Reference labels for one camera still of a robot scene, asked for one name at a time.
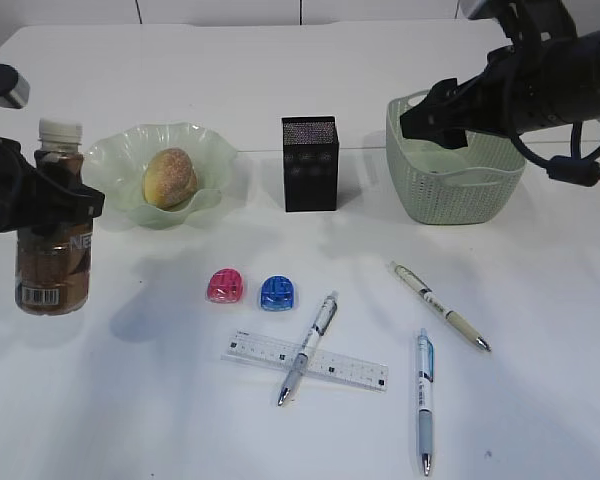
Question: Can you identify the pink pencil sharpener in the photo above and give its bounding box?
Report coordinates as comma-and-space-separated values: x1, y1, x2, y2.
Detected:
206, 268, 244, 304

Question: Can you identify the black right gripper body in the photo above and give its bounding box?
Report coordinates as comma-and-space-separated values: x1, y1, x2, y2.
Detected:
472, 46, 545, 137

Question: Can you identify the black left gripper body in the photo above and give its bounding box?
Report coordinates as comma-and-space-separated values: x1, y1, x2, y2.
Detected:
0, 137, 27, 233

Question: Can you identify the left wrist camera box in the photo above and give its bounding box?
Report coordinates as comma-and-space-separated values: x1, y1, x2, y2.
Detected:
0, 64, 30, 109

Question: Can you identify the green wavy glass plate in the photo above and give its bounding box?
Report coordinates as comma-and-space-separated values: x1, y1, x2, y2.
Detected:
82, 122, 237, 229

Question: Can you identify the sugared bread loaf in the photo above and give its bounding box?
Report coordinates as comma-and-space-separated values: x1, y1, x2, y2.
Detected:
142, 148, 198, 210

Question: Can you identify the black mesh pen holder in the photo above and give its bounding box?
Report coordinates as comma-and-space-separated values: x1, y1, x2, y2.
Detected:
281, 116, 339, 212

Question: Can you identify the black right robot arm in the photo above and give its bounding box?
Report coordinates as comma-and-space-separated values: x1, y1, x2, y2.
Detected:
399, 21, 600, 149

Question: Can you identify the green plastic woven basket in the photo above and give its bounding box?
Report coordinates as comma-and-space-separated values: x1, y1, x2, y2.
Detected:
386, 91, 526, 225

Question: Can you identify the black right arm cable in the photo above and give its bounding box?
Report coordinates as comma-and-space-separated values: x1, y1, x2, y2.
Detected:
499, 0, 600, 187

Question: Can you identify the clear plastic ruler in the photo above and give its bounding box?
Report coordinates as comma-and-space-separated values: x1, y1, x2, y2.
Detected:
222, 331, 389, 392

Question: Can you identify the blue pencil sharpener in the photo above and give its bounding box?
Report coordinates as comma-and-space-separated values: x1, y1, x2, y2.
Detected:
259, 275, 295, 312

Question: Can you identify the cream ballpoint pen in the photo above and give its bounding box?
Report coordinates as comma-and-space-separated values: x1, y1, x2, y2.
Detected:
389, 261, 492, 352

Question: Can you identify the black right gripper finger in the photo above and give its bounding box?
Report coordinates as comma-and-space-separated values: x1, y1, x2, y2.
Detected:
399, 78, 485, 142
430, 128, 468, 150

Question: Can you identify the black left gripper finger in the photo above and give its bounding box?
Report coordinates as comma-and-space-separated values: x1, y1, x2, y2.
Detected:
17, 162, 105, 229

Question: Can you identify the blue white gel pen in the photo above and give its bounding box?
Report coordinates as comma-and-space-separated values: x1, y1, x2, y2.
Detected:
417, 328, 434, 477

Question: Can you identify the brown Nescafe coffee bottle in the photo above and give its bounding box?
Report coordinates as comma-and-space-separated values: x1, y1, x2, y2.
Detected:
15, 118, 93, 315

